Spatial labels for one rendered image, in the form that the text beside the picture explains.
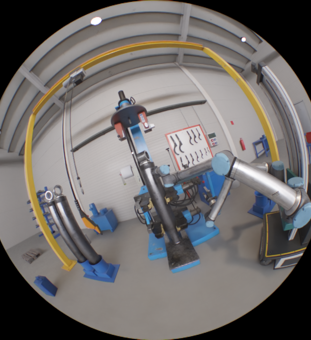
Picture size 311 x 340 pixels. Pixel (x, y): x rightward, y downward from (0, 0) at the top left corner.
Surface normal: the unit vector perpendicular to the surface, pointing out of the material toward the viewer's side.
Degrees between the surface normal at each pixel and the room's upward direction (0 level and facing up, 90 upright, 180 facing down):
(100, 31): 174
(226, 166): 85
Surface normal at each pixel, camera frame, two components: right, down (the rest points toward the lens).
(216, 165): -0.87, 0.25
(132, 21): 0.36, 0.93
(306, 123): -0.93, 0.36
